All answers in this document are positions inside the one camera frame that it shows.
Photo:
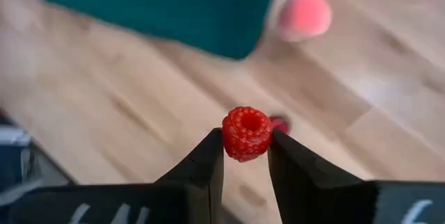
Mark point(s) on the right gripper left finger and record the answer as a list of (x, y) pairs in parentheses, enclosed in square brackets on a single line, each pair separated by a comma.
[(174, 203)]

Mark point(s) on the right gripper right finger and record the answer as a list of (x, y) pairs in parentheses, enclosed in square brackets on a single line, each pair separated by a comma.
[(313, 199)]

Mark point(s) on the red toy raspberry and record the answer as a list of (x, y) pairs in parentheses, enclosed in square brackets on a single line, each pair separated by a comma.
[(247, 137)]

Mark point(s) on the pink toy peach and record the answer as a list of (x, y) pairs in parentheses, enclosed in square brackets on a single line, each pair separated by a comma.
[(304, 17)]

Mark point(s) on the small dark red fruit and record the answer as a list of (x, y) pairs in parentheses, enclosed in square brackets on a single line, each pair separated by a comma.
[(281, 125)]

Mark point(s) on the dark green cloth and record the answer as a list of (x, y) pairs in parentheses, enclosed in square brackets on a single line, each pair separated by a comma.
[(156, 8)]

